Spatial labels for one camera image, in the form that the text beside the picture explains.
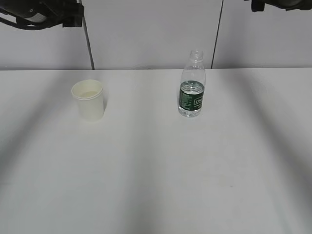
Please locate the clear water bottle green label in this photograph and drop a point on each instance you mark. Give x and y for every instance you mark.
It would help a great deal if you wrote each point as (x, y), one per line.
(192, 85)

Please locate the white paper cup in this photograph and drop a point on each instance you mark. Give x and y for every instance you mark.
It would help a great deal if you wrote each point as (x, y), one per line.
(89, 97)

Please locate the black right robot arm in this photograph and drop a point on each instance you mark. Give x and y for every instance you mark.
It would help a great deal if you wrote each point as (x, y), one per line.
(287, 5)

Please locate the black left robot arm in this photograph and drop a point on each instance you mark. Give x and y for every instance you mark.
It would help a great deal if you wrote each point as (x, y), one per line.
(34, 15)

